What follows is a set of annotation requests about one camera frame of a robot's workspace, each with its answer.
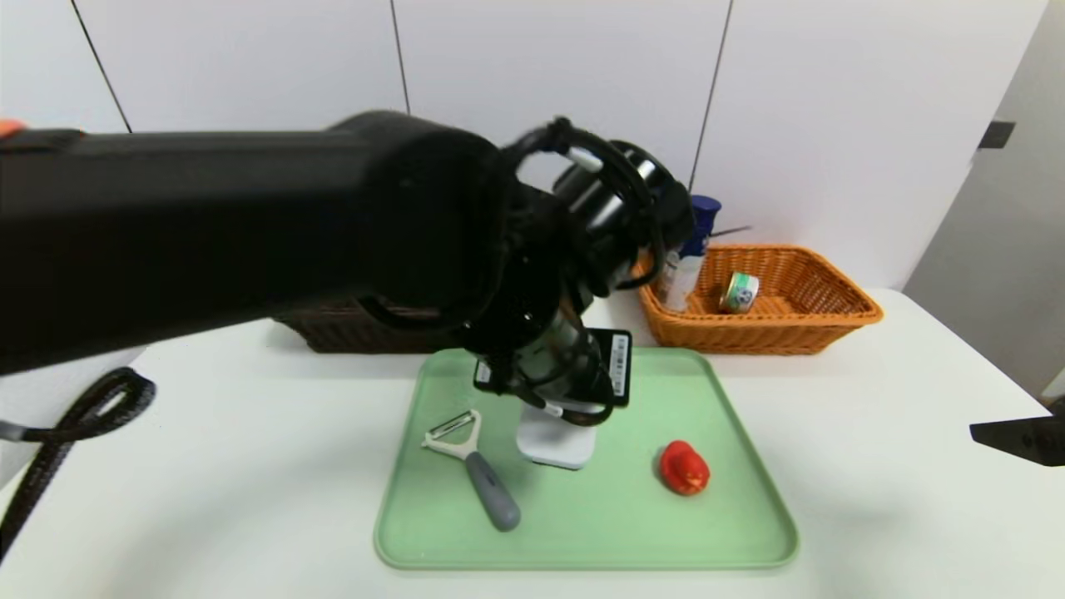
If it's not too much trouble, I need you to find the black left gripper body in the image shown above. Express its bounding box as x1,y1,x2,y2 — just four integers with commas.
473,297,632,420

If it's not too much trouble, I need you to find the white rectangular case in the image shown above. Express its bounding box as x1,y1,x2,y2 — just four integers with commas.
515,402,598,472

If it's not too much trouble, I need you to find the small tin can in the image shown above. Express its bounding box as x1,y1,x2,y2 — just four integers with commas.
719,271,761,315

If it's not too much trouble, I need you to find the blue white bottle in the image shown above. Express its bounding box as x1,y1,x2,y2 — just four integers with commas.
661,195,723,314

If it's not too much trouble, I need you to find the orange wicker basket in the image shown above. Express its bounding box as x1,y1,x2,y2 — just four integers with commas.
628,244,885,357

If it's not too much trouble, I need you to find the dark brown wicker basket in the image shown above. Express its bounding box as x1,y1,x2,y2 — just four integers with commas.
273,295,471,355

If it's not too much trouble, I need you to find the light green plastic tray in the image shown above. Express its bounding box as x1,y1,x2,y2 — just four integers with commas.
374,348,801,572

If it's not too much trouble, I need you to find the white peeler grey handle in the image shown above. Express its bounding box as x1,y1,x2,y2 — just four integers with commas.
421,408,523,533

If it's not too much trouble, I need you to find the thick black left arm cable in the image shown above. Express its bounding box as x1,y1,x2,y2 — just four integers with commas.
499,116,666,288

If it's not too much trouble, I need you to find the braided black left arm cable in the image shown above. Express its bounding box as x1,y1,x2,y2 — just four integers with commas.
0,367,158,560

